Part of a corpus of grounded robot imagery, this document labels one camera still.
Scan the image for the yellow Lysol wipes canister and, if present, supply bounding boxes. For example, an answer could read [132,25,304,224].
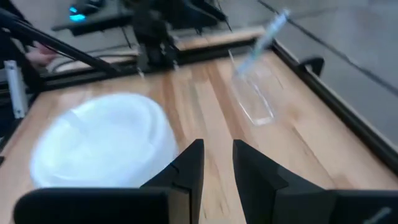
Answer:
[29,91,180,190]

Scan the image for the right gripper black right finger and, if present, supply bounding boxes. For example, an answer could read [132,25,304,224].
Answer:
[232,139,398,224]

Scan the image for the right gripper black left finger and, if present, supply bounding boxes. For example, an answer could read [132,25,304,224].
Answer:
[12,138,205,224]

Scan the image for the black computer with cyan light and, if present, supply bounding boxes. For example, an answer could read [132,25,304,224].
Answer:
[51,0,133,37]

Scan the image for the white bracket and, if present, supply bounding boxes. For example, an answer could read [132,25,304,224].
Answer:
[3,60,28,119]

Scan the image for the black table clamp handle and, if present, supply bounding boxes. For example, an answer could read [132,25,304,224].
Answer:
[297,56,326,78]

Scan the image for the black rig frame strut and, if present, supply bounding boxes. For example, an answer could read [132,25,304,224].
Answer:
[0,7,123,77]

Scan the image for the clear acrylic organizer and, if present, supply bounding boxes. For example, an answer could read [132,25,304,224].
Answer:
[228,49,277,127]

